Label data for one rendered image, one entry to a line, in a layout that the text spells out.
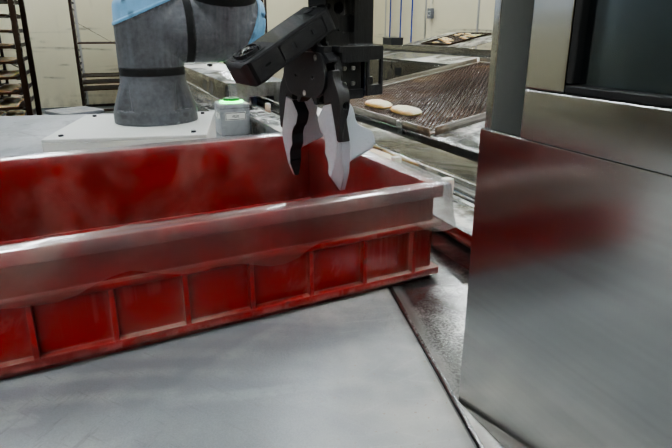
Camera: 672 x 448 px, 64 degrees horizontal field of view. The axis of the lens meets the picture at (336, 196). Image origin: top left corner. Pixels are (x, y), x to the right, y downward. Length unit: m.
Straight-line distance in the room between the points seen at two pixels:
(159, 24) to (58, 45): 7.06
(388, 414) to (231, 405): 0.11
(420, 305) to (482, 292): 0.17
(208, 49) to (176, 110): 0.13
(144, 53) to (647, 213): 0.88
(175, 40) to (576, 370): 0.87
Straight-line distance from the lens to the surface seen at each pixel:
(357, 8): 0.60
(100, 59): 8.06
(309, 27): 0.55
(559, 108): 0.28
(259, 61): 0.52
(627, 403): 0.29
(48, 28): 8.06
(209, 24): 1.03
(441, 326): 0.48
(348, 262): 0.51
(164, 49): 1.02
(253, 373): 0.42
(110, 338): 0.47
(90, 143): 0.94
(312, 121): 0.63
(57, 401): 0.44
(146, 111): 1.01
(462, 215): 0.63
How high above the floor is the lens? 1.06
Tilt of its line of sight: 17 degrees down
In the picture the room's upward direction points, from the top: straight up
